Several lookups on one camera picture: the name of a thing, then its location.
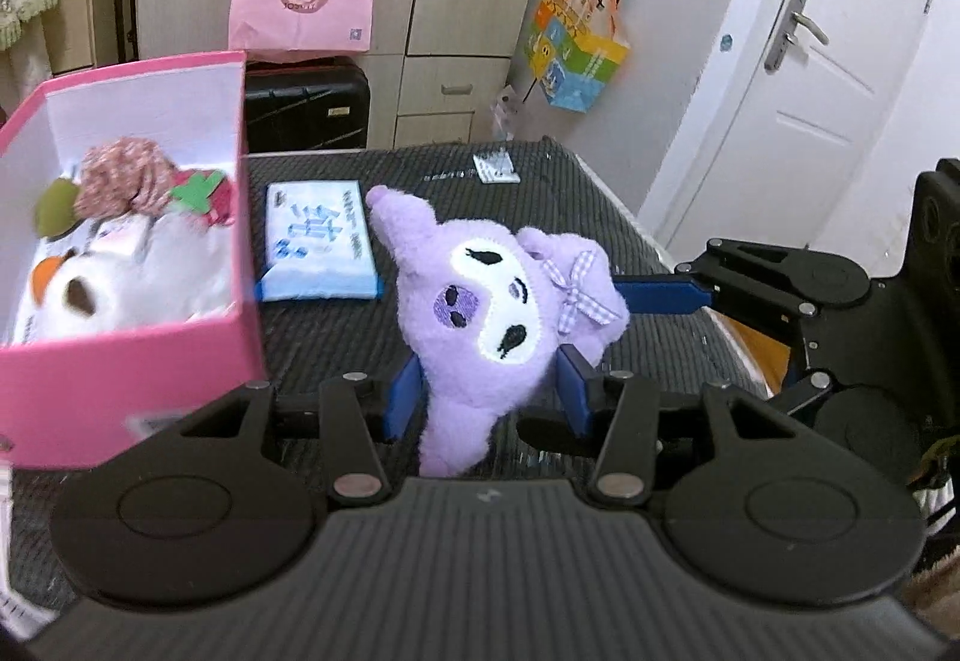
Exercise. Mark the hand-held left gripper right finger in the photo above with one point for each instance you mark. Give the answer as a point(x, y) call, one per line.
point(574, 391)

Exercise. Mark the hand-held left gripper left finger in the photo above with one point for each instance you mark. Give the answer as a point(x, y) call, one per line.
point(401, 406)

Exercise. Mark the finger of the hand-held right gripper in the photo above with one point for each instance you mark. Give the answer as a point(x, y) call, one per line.
point(547, 432)
point(660, 298)

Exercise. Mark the purple plush toy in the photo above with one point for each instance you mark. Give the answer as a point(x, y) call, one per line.
point(465, 331)

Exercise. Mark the large blue tissue pack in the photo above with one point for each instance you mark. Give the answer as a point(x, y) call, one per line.
point(319, 241)

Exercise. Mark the pink storage box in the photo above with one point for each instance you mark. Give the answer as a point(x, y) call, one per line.
point(150, 376)

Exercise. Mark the white plush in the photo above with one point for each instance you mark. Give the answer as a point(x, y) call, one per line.
point(172, 278)

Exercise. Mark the pink strawberry plush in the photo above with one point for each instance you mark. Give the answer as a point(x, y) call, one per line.
point(199, 192)

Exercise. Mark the small white tissue pack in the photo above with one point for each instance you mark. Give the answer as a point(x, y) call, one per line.
point(120, 233)

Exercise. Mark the pink floral cloth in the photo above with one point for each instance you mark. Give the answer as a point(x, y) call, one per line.
point(124, 177)

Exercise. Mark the dark woven table cover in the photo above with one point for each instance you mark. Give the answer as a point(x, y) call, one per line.
point(570, 211)

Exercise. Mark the small white sachet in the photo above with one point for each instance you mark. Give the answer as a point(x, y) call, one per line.
point(495, 167)

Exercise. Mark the clear plastic packet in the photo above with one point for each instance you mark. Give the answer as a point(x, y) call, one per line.
point(506, 113)

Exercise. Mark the colourful gift bag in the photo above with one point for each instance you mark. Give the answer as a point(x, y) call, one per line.
point(574, 53)

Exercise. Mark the white door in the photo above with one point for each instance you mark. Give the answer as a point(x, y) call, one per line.
point(847, 68)

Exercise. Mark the black suitcase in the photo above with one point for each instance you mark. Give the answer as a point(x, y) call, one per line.
point(300, 106)

